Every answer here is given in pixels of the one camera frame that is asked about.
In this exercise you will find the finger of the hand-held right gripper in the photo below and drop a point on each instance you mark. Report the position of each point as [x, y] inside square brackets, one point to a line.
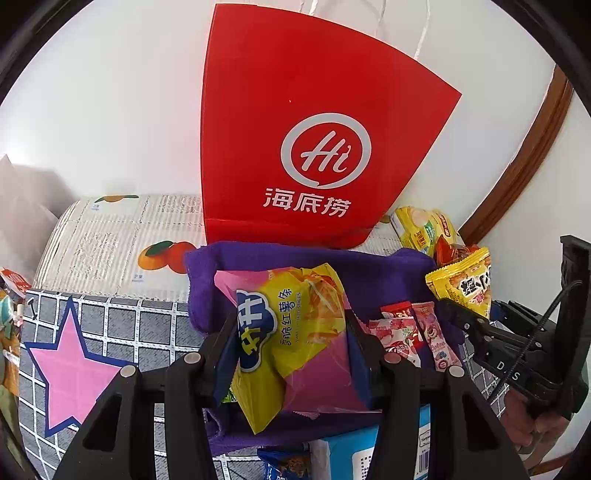
[461, 316]

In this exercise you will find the orange chip bag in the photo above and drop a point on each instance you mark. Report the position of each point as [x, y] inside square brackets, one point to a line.
[450, 251]

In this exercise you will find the blue tissue box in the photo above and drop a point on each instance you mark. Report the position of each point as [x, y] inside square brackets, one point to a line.
[351, 457]

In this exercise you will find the purple cloth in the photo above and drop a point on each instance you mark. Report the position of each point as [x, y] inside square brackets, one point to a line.
[258, 258]

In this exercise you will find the brown wooden frame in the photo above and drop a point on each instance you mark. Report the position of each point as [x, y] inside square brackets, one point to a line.
[531, 161]

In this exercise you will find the red white snack packet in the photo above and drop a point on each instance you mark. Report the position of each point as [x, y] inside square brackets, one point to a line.
[11, 281]

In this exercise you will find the yellow biscuit packet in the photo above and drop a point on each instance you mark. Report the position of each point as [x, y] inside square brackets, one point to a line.
[461, 281]

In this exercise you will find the person's right hand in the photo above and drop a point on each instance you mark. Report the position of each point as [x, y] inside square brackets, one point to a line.
[545, 438]

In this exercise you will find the red paper bag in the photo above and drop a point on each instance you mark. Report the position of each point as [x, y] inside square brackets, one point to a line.
[277, 92]

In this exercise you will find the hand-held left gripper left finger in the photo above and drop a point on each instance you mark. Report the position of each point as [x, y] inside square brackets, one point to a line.
[226, 364]

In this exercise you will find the blue cookie packet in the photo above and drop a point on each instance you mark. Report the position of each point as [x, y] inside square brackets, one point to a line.
[286, 466]

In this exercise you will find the yellow pink snack packet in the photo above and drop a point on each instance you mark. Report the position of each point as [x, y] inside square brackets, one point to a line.
[295, 323]

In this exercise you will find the green snack packet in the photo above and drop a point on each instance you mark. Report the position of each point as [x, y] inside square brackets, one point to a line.
[7, 314]

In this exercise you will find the white red gummy packet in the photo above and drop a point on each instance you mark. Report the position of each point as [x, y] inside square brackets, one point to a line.
[397, 337]

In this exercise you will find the yellow chip bag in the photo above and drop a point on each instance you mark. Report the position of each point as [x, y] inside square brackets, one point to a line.
[415, 230]

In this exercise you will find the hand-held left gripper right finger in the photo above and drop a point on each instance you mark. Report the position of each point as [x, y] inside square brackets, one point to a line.
[360, 369]

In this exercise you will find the grey checked bed sheet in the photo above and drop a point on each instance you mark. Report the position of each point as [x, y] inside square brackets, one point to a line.
[138, 323]

